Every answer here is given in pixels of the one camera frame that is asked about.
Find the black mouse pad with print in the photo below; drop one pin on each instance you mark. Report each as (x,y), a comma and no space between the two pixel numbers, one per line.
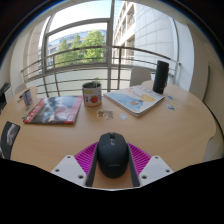
(9,140)

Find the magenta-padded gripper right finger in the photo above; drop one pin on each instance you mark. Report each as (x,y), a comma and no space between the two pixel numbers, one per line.
(155,168)

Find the black cylinder speaker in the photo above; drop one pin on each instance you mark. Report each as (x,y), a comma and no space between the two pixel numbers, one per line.
(161,76)

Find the black office printer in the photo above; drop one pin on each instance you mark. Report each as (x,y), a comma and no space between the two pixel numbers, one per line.
(2,96)

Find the white chair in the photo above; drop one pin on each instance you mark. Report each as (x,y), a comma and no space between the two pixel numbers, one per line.
(140,76)
(20,89)

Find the blue and yellow picture book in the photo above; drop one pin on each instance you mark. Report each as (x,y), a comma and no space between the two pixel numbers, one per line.
(135,99)

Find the metal balcony railing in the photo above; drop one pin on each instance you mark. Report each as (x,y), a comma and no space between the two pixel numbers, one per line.
(83,65)

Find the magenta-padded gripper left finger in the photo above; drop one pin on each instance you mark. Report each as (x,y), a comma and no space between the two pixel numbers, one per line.
(68,168)

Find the red and black magazine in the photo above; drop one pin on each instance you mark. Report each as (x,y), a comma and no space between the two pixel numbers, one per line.
(55,110)

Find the small paper sticker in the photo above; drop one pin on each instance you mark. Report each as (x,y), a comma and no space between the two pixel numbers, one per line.
(105,114)

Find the black computer mouse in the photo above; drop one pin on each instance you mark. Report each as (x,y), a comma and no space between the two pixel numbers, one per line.
(112,155)

